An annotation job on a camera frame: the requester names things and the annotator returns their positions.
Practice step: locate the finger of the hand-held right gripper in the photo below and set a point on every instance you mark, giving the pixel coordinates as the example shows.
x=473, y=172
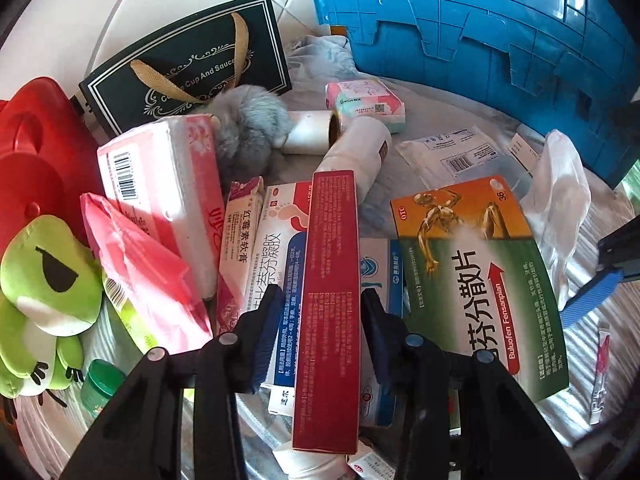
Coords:
x=595, y=292

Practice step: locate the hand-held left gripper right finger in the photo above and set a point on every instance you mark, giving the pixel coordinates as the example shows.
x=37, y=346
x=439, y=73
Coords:
x=377, y=335

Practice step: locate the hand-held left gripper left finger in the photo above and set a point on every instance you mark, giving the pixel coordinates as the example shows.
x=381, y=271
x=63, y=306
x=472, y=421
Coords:
x=267, y=330

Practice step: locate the long red box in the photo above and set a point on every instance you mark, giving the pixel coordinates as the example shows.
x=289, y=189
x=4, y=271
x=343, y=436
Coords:
x=325, y=310

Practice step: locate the white medicine bottle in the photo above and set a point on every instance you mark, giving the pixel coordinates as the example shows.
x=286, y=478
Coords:
x=357, y=155

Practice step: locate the blue plastic storage crate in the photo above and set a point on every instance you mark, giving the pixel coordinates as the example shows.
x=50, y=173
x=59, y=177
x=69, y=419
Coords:
x=500, y=35

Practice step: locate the white red blue medicine box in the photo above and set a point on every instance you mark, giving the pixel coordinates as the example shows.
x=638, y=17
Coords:
x=285, y=260

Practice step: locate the small pink tube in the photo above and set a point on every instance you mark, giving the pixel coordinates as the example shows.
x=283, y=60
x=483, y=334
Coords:
x=600, y=375

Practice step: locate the pink ointment box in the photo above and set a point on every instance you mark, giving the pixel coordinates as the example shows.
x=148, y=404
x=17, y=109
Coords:
x=240, y=250

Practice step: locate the clear plastic bag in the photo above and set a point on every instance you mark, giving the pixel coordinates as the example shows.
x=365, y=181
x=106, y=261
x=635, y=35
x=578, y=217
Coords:
x=555, y=195

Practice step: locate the orange green medicine box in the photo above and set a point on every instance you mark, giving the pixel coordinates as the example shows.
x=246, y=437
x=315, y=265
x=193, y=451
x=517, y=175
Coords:
x=475, y=285

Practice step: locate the pink plastic packet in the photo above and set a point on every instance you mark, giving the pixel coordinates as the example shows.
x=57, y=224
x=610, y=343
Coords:
x=145, y=285

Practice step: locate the yellow green packet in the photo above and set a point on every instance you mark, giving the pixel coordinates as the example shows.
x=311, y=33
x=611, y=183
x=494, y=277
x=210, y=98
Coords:
x=127, y=320

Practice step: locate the white tube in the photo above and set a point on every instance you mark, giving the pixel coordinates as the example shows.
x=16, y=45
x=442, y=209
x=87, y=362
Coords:
x=310, y=465

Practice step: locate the small green-capped jar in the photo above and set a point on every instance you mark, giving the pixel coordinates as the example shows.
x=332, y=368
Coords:
x=100, y=385

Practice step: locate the pink white tissue pack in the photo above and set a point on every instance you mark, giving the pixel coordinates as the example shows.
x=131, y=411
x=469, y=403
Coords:
x=155, y=175

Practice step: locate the flat packet with barcode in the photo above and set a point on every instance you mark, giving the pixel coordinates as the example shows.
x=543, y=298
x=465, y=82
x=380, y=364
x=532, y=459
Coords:
x=450, y=157

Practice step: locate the grey furry pompom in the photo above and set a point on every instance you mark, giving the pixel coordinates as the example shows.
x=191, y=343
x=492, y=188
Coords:
x=250, y=130

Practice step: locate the white lint roller refill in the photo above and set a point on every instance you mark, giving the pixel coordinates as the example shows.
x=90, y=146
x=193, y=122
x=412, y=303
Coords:
x=310, y=132

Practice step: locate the green frog plush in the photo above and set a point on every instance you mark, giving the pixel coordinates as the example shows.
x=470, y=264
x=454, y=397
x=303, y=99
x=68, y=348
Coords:
x=45, y=280

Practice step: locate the pink green tissue pack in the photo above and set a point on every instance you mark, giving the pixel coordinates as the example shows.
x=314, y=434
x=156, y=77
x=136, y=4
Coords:
x=365, y=102

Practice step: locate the grey cloth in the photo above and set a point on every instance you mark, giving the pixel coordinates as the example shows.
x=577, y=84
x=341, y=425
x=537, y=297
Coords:
x=325, y=60

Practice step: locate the dark green gift bag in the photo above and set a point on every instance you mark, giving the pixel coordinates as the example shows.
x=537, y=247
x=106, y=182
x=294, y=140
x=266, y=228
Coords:
x=150, y=75

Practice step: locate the red bear-shaped case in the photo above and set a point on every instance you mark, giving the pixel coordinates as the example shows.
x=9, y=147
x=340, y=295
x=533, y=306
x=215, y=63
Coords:
x=35, y=160

